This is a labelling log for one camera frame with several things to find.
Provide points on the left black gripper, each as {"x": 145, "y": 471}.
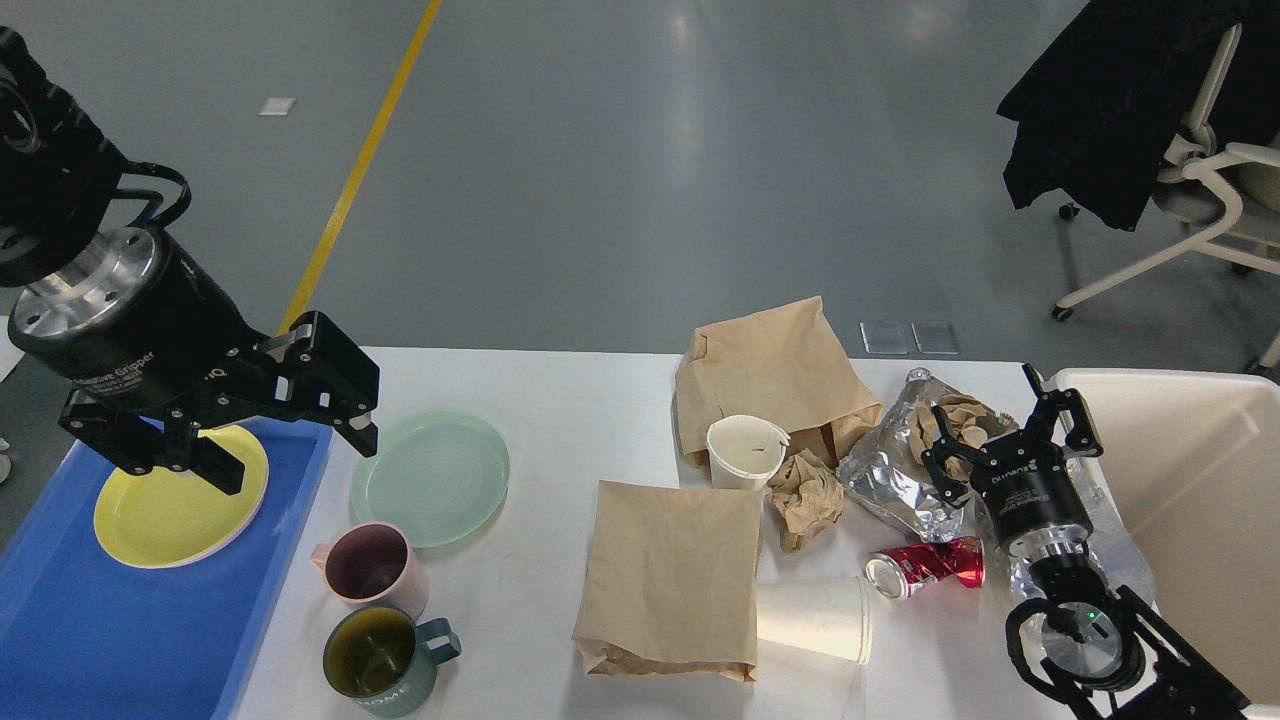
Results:
{"x": 141, "y": 327}

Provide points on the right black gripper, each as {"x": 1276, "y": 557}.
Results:
{"x": 1025, "y": 486}

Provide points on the pink ribbed mug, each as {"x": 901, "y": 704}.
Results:
{"x": 373, "y": 564}

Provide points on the mint green plate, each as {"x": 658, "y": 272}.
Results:
{"x": 438, "y": 477}

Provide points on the teal mug yellow inside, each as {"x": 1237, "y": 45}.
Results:
{"x": 385, "y": 662}

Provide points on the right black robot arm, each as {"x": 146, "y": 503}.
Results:
{"x": 1079, "y": 634}

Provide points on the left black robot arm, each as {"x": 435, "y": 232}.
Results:
{"x": 66, "y": 184}

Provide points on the brown paper in foil bag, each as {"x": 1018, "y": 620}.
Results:
{"x": 969, "y": 420}

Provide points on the floor outlet plate right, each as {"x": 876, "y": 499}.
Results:
{"x": 935, "y": 338}

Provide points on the floor outlet plate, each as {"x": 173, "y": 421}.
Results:
{"x": 935, "y": 338}
{"x": 888, "y": 338}

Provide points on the silver foil bag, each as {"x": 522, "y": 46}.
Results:
{"x": 880, "y": 474}

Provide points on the yellow plate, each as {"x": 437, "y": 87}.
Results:
{"x": 165, "y": 519}

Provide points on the floor outlet plate left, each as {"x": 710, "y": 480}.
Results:
{"x": 888, "y": 338}

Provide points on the crushed red soda can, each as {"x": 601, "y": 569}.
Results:
{"x": 899, "y": 573}

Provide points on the beige plastic bin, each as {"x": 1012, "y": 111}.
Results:
{"x": 1192, "y": 462}

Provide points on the crumpled brown paper ball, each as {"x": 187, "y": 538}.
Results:
{"x": 807, "y": 496}

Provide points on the crumpled large brown paper bag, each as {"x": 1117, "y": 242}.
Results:
{"x": 784, "y": 365}

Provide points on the lying white paper cup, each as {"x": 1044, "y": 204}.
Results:
{"x": 830, "y": 617}

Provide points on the upright white paper cup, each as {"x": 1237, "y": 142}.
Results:
{"x": 745, "y": 452}

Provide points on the blue plastic tray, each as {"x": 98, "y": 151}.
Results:
{"x": 85, "y": 637}

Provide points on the white office chair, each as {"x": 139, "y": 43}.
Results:
{"x": 1195, "y": 187}

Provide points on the black jacket on chair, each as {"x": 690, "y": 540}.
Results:
{"x": 1098, "y": 109}

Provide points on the flat brown paper bag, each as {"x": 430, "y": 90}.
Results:
{"x": 670, "y": 586}

